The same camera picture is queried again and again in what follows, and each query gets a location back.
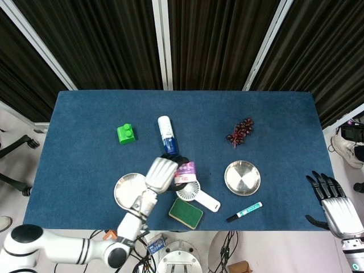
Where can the dark red grape bunch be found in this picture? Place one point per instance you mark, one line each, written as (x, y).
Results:
(241, 132)

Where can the green whiteboard marker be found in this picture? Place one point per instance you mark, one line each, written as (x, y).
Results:
(246, 211)

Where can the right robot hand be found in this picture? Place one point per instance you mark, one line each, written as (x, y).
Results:
(341, 216)

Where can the round steel plate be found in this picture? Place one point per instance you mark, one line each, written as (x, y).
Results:
(241, 177)
(125, 190)

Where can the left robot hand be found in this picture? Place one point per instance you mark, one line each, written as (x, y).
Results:
(160, 175)

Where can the green toy building block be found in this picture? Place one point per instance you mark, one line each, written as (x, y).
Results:
(125, 135)

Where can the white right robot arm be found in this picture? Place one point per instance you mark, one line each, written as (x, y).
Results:
(354, 256)

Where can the green and yellow sponge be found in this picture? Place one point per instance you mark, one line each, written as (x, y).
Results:
(185, 213)

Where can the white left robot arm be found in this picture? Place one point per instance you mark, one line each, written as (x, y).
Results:
(57, 247)

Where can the orange plastic clip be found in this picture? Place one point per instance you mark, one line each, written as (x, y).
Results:
(109, 235)

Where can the brown cardboard box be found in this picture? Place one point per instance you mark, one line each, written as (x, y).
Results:
(240, 268)

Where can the blue table cloth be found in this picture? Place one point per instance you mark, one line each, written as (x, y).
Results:
(85, 128)

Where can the blue labelled servo motor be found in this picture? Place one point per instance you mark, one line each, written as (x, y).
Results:
(157, 244)

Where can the black office chair base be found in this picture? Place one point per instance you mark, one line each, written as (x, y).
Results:
(14, 182)

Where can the dark pleated curtain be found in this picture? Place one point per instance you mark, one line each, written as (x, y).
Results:
(22, 85)
(216, 42)
(321, 51)
(99, 42)

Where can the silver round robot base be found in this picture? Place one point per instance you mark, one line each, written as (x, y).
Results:
(179, 258)

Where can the white handheld fan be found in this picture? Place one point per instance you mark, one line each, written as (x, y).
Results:
(206, 201)

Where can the purple paper box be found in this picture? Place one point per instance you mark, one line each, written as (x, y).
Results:
(186, 170)

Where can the white sneaker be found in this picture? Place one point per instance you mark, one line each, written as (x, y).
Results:
(345, 149)

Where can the white frame post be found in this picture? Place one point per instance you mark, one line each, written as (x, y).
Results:
(39, 48)
(266, 45)
(162, 45)

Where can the blue and white bottle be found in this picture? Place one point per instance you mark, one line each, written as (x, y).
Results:
(167, 133)

